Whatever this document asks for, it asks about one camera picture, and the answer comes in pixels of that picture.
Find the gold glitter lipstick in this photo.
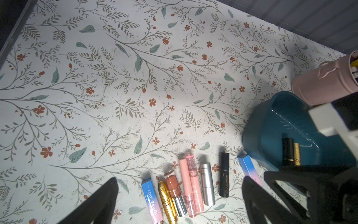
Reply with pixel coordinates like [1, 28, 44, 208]
[158, 181, 178, 224]

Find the silver lipstick tube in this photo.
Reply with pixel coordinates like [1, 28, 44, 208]
[200, 162, 215, 206]

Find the gold lipstick tube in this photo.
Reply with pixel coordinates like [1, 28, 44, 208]
[294, 143, 301, 166]

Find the teal plastic storage box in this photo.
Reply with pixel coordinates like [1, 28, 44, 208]
[242, 91, 357, 171]

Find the orange clear cap lipstick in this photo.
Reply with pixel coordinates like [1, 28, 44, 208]
[165, 170, 187, 217]

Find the pink lip gloss tube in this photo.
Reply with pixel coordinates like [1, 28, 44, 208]
[179, 159, 197, 218]

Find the black gold lipstick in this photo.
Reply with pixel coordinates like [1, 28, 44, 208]
[282, 138, 295, 166]

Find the black mascara tube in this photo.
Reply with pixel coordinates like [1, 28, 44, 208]
[219, 152, 230, 198]

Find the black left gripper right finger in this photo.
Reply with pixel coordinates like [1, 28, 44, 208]
[241, 176, 303, 224]

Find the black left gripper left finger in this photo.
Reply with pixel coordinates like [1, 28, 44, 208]
[60, 177, 118, 224]

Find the blue pink lipstick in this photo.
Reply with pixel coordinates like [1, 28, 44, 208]
[237, 153, 262, 186]
[141, 178, 164, 224]

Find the pink pen holder cup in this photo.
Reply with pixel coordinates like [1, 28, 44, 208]
[291, 51, 358, 106]

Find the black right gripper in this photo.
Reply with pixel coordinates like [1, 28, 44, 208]
[264, 166, 358, 224]

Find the blue pink lipstick right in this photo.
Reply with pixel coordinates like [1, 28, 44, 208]
[237, 153, 262, 186]

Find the blue pink lipstick left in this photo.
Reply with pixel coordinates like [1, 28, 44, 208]
[141, 178, 164, 224]

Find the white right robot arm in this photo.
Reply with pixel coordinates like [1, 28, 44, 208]
[260, 93, 358, 224]

